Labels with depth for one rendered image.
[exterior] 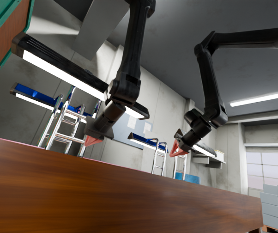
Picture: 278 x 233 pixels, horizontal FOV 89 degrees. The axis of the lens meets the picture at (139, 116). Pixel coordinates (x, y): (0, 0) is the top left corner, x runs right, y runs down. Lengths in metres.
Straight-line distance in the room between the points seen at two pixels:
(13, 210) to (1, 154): 0.07
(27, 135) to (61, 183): 2.57
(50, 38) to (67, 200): 3.26
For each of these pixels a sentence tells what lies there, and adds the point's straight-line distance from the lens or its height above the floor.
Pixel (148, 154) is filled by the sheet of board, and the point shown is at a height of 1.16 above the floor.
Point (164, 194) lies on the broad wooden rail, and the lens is 0.42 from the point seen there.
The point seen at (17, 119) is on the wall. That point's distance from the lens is 2.84.
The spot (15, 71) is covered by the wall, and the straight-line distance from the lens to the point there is 3.04.
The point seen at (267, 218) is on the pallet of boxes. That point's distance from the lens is 5.75.
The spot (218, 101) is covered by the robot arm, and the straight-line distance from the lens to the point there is 0.63.
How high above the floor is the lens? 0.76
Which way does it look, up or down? 20 degrees up
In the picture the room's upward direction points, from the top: 13 degrees clockwise
